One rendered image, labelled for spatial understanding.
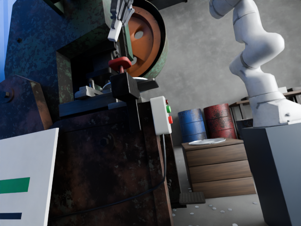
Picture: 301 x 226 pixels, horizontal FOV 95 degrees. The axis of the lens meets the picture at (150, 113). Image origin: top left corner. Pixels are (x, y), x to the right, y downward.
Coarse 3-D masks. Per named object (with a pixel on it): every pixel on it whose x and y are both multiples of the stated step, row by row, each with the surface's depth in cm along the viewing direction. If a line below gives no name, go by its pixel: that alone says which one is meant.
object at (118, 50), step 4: (116, 44) 89; (108, 52) 79; (112, 52) 79; (116, 52) 80; (120, 52) 93; (96, 56) 80; (100, 56) 80; (104, 56) 79; (108, 56) 78; (112, 56) 79; (116, 56) 80; (120, 56) 92; (92, 60) 81; (96, 60) 80; (100, 60) 80; (104, 60) 79; (108, 60) 78; (96, 64) 80; (100, 64) 79; (104, 64) 79; (96, 68) 80; (100, 68) 79; (116, 72) 82; (124, 72) 85
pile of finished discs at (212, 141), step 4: (200, 140) 130; (204, 140) 127; (208, 140) 118; (212, 140) 114; (216, 140) 114; (220, 140) 110; (224, 140) 106; (192, 144) 111; (196, 144) 107; (200, 144) 105; (204, 144) 103
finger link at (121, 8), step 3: (120, 0) 47; (123, 0) 47; (126, 0) 48; (120, 3) 47; (123, 3) 48; (120, 6) 47; (123, 6) 48; (120, 9) 47; (120, 12) 48; (120, 15) 48; (111, 18) 48; (117, 18) 47
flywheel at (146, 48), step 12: (144, 12) 121; (132, 24) 127; (144, 24) 124; (156, 24) 118; (132, 36) 126; (144, 36) 123; (156, 36) 117; (132, 48) 125; (144, 48) 122; (156, 48) 116; (144, 60) 121; (156, 60) 119; (132, 72) 119; (144, 72) 117
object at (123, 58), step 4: (124, 56) 44; (112, 60) 45; (116, 60) 44; (120, 60) 44; (124, 60) 44; (128, 60) 45; (108, 64) 45; (112, 64) 45; (116, 64) 46; (120, 64) 46; (124, 64) 46; (128, 64) 47; (112, 68) 48; (116, 68) 48; (120, 68) 46; (124, 68) 49; (120, 72) 46
